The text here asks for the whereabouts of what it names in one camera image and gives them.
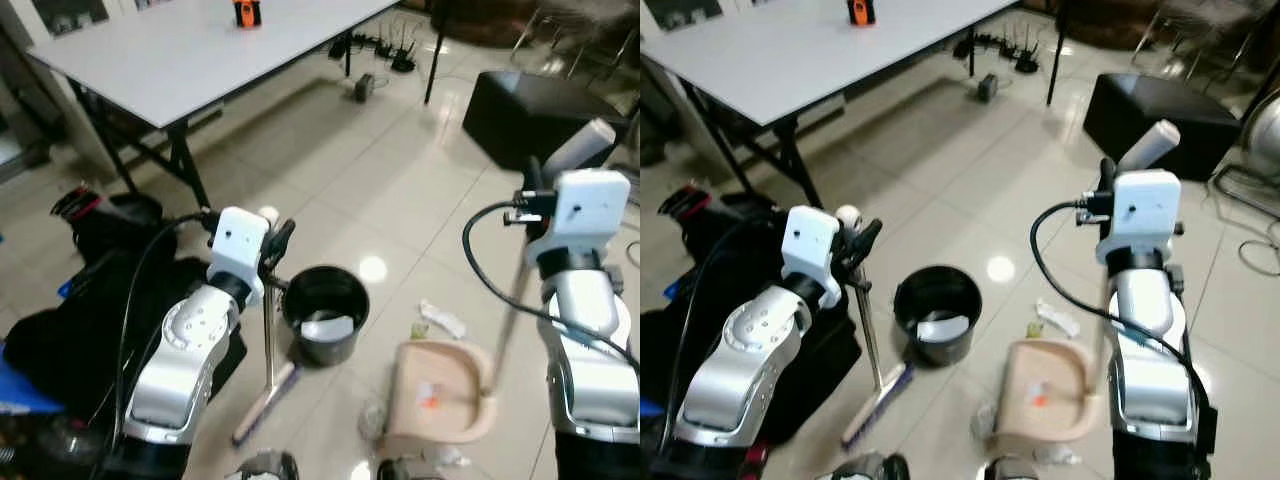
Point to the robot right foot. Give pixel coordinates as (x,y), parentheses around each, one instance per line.
(405,470)
(1012,470)

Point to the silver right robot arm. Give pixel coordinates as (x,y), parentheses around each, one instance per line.
(590,380)
(1150,380)

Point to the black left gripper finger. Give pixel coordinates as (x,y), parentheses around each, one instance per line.
(846,245)
(267,245)
(866,240)
(283,240)

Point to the black backpack with red trim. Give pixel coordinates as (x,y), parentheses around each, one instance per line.
(730,225)
(120,225)

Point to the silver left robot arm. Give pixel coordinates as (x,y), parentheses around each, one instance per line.
(185,355)
(740,360)

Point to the round metal fan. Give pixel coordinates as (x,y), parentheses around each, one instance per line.
(1265,140)

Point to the white folding table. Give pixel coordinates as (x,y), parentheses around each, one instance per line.
(190,60)
(800,55)

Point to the large black bag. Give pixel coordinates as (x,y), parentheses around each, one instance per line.
(70,330)
(830,370)

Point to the clear plastic wrapper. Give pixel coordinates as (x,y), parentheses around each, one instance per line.
(373,420)
(983,420)

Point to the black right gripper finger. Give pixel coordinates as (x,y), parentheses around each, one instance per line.
(535,176)
(1107,176)

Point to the orange scrap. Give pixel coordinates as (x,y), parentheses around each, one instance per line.
(430,398)
(1040,398)

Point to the black power strip with plugs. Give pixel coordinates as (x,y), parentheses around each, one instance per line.
(980,45)
(362,45)

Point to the dark wall poster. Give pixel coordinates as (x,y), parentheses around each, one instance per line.
(70,12)
(685,10)

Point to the small green scrap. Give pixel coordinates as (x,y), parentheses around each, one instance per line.
(1034,329)
(419,330)

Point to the white crumpled paper scrap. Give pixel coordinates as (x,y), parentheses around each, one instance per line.
(1058,317)
(443,318)

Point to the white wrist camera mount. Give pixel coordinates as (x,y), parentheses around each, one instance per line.
(808,245)
(238,245)
(1145,205)
(590,205)

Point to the black leather ottoman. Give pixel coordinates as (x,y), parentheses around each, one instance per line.
(1160,120)
(530,110)

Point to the metal frame chair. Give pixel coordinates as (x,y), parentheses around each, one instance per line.
(590,20)
(1210,20)

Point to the small grey box device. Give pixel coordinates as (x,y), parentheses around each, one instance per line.
(364,88)
(988,88)

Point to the white paper in bucket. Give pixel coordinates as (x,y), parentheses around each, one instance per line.
(328,327)
(942,327)

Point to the orange black device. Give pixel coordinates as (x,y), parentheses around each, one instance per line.
(247,12)
(860,10)

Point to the black round bucket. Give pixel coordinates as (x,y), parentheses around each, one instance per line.
(345,290)
(955,290)

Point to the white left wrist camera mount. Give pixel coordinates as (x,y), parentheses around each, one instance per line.
(808,245)
(238,245)

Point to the blue mat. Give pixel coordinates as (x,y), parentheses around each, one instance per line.
(650,408)
(25,395)

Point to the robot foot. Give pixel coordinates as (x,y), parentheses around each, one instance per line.
(872,468)
(405,470)
(1012,470)
(268,468)

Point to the broom with metal stick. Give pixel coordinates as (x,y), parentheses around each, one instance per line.
(268,400)
(880,400)

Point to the black router with antennas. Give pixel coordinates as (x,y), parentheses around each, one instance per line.
(403,62)
(1026,62)

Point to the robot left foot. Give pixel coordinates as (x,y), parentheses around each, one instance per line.
(268,468)
(872,468)

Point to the black metal table leg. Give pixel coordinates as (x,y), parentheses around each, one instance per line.
(436,60)
(1057,60)

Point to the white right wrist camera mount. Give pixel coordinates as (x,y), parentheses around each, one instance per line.
(1145,205)
(590,205)

